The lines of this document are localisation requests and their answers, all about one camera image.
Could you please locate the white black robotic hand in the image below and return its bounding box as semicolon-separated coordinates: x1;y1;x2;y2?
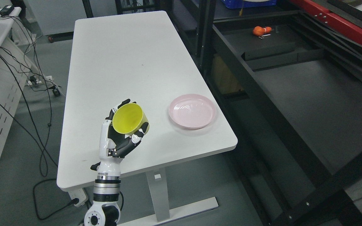
90;99;150;178

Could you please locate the yellow plastic cup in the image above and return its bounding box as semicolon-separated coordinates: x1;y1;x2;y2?
112;103;149;135

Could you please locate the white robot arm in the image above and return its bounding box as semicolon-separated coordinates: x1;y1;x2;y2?
83;176;121;226

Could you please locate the black metal shelf rack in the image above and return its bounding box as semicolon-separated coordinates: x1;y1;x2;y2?
165;0;362;226

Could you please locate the pink plastic plate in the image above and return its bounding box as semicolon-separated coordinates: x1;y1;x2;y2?
168;94;217;130

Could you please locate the white table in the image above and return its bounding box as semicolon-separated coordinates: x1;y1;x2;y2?
57;11;238;225

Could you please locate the white power strip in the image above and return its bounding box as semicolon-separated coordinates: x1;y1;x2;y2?
26;75;54;86

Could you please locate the black power adapter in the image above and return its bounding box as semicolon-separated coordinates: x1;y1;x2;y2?
0;5;14;17

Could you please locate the blue plastic crate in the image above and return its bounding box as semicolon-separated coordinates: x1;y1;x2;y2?
221;0;277;9

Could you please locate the orange toy object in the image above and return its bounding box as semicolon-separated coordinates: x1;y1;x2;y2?
252;26;272;37

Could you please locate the red metal beam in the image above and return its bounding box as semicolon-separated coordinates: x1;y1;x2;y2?
290;0;362;45

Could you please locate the black power cable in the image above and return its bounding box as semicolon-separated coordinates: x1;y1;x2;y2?
0;44;59;177

